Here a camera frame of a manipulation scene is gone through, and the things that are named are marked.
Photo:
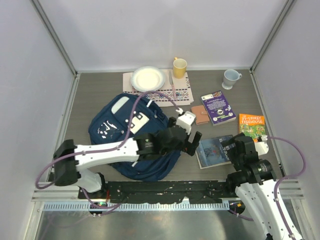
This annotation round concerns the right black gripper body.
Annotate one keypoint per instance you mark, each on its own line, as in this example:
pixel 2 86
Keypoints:
pixel 236 158

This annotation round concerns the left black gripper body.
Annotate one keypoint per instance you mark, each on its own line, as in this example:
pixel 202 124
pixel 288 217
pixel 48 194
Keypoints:
pixel 182 146

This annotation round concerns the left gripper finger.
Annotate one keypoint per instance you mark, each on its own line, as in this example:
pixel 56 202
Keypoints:
pixel 171 122
pixel 192 146

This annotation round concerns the blue Nineteen Eighty-Four book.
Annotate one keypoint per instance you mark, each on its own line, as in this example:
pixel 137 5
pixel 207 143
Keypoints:
pixel 211 153

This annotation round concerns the navy blue student backpack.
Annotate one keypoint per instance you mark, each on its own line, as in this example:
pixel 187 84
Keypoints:
pixel 111 123

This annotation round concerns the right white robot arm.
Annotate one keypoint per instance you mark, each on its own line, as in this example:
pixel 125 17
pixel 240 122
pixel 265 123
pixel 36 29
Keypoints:
pixel 255 183

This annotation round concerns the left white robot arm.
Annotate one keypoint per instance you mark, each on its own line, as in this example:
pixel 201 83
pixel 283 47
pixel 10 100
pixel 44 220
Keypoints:
pixel 71 162

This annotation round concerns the orange treehouse paperback book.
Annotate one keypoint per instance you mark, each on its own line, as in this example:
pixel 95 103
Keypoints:
pixel 252 125

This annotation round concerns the brown leather wallet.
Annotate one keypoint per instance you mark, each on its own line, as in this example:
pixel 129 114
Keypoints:
pixel 201 114

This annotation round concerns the purple paperback book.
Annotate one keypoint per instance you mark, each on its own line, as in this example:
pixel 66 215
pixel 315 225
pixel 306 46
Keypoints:
pixel 217 107

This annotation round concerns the white paper plate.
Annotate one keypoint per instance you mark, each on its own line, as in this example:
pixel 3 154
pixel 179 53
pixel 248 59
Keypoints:
pixel 147 78

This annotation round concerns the yellow ceramic mug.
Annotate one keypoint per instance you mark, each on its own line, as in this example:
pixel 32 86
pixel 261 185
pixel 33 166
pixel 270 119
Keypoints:
pixel 179 67

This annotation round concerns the light blue footed cup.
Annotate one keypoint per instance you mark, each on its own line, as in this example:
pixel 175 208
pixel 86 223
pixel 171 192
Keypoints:
pixel 230 77

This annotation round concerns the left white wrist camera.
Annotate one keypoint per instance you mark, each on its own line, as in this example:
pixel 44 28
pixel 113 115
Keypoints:
pixel 185 120

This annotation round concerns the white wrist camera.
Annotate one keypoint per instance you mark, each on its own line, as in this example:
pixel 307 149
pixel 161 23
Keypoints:
pixel 185 120
pixel 261 145

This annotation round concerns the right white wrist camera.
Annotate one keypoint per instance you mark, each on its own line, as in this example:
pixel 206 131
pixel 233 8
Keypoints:
pixel 261 145

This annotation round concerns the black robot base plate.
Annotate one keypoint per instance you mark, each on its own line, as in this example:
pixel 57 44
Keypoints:
pixel 165 192

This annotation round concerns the slotted cable duct rail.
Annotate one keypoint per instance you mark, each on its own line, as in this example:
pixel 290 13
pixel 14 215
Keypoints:
pixel 185 205

